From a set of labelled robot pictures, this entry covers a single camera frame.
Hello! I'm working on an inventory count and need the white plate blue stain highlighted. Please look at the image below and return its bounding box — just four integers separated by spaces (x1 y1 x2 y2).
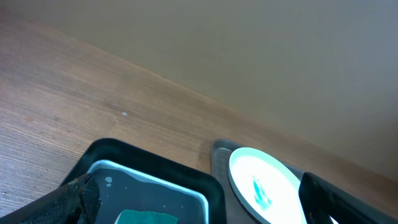
228 147 340 224

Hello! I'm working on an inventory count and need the green yellow sponge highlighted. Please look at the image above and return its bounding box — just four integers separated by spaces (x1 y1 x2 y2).
115 210 178 224

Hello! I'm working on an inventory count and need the black water basin tray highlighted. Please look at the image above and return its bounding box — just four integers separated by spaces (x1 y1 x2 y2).
63 138 227 224

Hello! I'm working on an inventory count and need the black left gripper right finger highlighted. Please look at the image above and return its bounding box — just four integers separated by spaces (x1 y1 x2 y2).
298 172 397 224

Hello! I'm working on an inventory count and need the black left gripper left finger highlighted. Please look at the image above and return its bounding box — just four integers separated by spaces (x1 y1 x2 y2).
1 174 101 224

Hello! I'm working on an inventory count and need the brown serving tray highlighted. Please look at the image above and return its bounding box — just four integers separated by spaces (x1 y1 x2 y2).
211 139 303 223

